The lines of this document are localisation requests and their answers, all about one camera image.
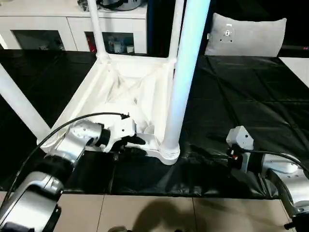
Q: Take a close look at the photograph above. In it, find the white plastic table top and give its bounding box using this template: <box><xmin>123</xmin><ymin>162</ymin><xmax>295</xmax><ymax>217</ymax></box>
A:
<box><xmin>38</xmin><ymin>53</ymin><xmax>182</xmax><ymax>166</ymax></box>

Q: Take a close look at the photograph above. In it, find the black work mat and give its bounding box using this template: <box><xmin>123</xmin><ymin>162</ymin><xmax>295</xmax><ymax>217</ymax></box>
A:
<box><xmin>0</xmin><ymin>48</ymin><xmax>309</xmax><ymax>199</ymax></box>

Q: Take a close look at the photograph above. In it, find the white flat board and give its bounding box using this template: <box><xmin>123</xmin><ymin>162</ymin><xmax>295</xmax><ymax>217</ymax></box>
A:
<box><xmin>279</xmin><ymin>57</ymin><xmax>309</xmax><ymax>75</ymax></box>

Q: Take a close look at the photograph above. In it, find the grey cushion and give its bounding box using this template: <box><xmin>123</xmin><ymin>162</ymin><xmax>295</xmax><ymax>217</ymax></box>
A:
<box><xmin>205</xmin><ymin>12</ymin><xmax>287</xmax><ymax>58</ymax></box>

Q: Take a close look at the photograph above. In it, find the black sofa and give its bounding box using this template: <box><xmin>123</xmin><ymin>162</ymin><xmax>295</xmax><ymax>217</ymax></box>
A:
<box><xmin>146</xmin><ymin>0</ymin><xmax>309</xmax><ymax>58</ymax></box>

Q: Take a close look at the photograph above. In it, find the white glass-door cabinet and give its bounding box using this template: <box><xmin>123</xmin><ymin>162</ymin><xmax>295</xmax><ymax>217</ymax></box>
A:
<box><xmin>0</xmin><ymin>0</ymin><xmax>148</xmax><ymax>54</ymax></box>

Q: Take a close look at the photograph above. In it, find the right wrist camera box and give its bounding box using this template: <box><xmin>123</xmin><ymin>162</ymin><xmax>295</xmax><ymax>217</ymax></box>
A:
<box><xmin>226</xmin><ymin>126</ymin><xmax>254</xmax><ymax>150</ymax></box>

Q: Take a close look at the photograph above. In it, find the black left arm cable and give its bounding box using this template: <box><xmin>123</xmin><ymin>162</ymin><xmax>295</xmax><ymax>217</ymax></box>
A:
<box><xmin>0</xmin><ymin>112</ymin><xmax>130</xmax><ymax>203</ymax></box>

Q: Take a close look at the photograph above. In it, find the dark cabled device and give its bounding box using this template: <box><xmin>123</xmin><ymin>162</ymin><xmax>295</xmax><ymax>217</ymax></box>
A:
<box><xmin>77</xmin><ymin>0</ymin><xmax>147</xmax><ymax>11</ymax></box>

